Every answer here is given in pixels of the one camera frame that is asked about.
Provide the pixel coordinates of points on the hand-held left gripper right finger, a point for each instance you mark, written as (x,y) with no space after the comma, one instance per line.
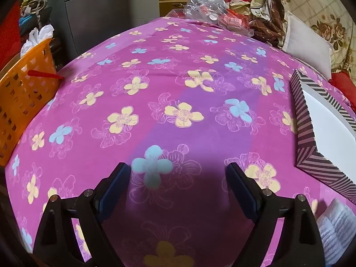
(244,192)

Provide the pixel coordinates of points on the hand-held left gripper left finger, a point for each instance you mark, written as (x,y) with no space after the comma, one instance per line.
(112,192)

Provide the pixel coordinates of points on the striped cardboard box tray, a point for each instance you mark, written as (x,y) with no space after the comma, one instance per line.
(306,144)

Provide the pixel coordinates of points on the grey fluffy scrunchie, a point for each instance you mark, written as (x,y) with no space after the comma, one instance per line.
(336,228)

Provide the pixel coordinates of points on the pink floral bedsheet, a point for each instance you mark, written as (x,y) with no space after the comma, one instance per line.
(178,89)

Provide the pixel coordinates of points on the orange plastic basket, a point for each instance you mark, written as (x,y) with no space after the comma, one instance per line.
(25,97)

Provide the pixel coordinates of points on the red stick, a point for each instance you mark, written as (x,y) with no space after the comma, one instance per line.
(44,74)

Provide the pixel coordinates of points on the red cushion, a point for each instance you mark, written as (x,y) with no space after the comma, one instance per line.
(343,84)

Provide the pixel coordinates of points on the white pillow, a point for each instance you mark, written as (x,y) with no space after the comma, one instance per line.
(306,41)

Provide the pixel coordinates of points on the brown patterned cloth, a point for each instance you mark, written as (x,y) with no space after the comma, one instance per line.
(267,25)

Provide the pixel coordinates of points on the white plastic bag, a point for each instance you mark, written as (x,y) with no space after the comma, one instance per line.
(36,39)

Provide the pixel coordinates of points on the red packet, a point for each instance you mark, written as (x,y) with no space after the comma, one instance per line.
(233,19)

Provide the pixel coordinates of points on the grey cabinet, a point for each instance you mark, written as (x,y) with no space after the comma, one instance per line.
(97,11)

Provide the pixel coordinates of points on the clear plastic bags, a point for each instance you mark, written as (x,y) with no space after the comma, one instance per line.
(200,8)

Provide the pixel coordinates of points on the red plush doll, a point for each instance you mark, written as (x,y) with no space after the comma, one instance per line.
(239,2)

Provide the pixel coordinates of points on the dark clutter pile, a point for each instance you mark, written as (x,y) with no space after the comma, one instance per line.
(34,11)

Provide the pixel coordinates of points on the beige floral quilt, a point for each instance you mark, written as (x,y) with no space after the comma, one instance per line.
(319,0)

